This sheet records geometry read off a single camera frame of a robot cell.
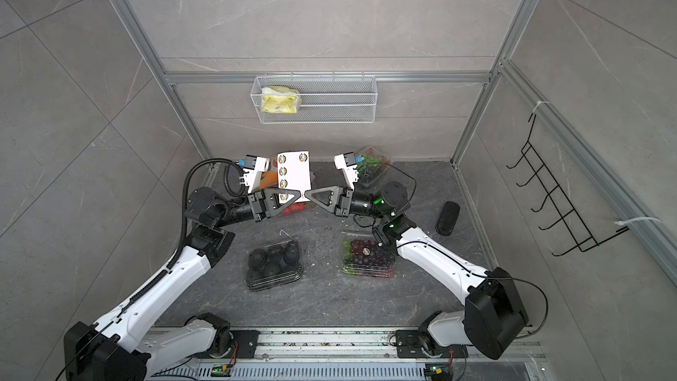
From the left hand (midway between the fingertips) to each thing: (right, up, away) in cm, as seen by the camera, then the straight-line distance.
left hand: (300, 197), depth 57 cm
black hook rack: (+64, -8, +7) cm, 65 cm away
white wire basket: (+8, +35, +43) cm, 56 cm away
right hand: (+2, -1, +1) cm, 2 cm away
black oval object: (+50, -11, +42) cm, 66 cm away
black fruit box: (-13, -24, +27) cm, 38 cm away
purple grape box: (+15, -20, +27) cm, 37 cm away
